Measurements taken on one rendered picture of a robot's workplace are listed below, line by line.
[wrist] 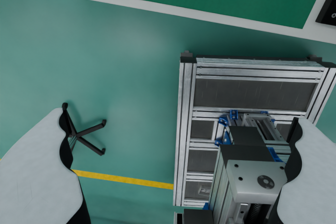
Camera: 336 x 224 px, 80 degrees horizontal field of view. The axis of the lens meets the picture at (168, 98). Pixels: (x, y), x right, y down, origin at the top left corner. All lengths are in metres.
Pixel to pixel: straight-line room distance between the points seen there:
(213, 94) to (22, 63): 1.28
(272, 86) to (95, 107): 1.20
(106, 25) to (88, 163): 1.24
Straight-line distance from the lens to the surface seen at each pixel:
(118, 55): 1.37
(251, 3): 0.54
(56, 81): 1.63
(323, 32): 0.63
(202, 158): 1.53
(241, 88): 1.23
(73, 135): 1.75
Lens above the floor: 1.26
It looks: 60 degrees down
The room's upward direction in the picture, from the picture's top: 175 degrees counter-clockwise
